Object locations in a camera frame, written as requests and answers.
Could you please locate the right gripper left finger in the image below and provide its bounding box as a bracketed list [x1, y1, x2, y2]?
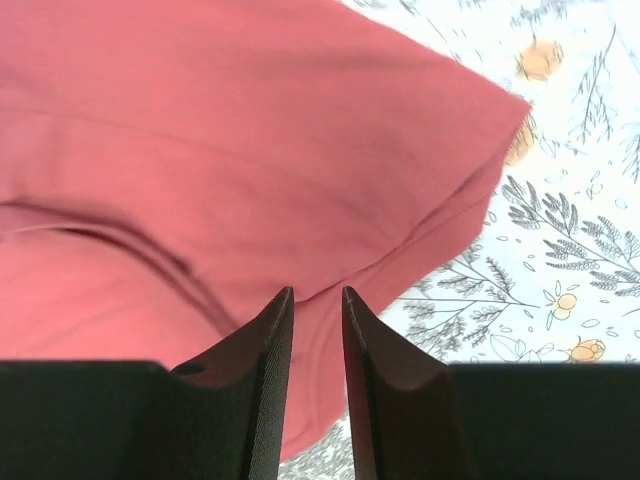
[1, 288, 294, 480]

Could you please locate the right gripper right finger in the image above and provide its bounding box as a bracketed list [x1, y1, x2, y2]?
[342, 287, 639, 479]

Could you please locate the salmon pink t shirt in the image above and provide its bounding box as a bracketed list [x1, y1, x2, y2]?
[1, 1, 530, 459]

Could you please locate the floral table mat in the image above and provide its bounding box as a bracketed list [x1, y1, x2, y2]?
[280, 1, 639, 479]

